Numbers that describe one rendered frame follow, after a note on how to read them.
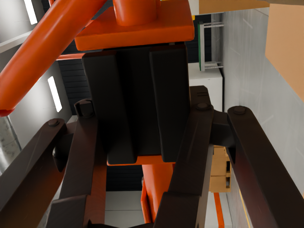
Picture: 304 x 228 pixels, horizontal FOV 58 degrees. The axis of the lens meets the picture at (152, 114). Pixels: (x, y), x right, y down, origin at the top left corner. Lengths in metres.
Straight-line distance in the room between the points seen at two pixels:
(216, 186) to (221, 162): 0.81
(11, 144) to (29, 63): 6.41
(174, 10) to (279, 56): 0.19
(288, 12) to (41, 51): 0.23
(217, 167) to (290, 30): 7.20
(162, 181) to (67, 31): 0.12
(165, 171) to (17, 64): 0.12
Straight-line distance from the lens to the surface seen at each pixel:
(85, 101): 0.16
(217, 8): 1.46
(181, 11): 0.17
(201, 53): 7.65
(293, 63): 0.30
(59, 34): 0.18
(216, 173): 7.60
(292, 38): 0.30
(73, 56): 9.17
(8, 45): 8.86
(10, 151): 6.64
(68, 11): 0.17
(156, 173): 0.19
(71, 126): 0.16
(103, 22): 0.17
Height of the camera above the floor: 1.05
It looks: 7 degrees up
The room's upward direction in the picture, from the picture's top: 93 degrees counter-clockwise
